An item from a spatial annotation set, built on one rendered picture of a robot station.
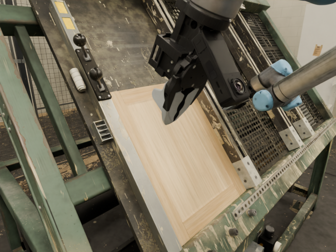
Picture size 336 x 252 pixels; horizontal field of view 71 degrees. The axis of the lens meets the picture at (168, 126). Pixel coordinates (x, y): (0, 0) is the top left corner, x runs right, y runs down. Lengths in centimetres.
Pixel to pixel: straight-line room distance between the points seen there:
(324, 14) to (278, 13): 186
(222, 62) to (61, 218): 51
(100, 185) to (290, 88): 68
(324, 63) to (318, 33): 377
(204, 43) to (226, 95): 8
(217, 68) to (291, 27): 584
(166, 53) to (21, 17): 73
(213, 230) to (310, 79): 57
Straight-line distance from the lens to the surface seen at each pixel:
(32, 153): 68
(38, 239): 112
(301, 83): 85
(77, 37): 78
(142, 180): 76
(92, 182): 78
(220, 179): 102
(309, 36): 461
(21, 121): 71
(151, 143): 85
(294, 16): 618
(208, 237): 87
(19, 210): 130
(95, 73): 71
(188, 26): 39
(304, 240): 238
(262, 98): 89
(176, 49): 38
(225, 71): 35
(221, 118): 110
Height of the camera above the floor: 150
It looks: 20 degrees down
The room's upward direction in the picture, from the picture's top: straight up
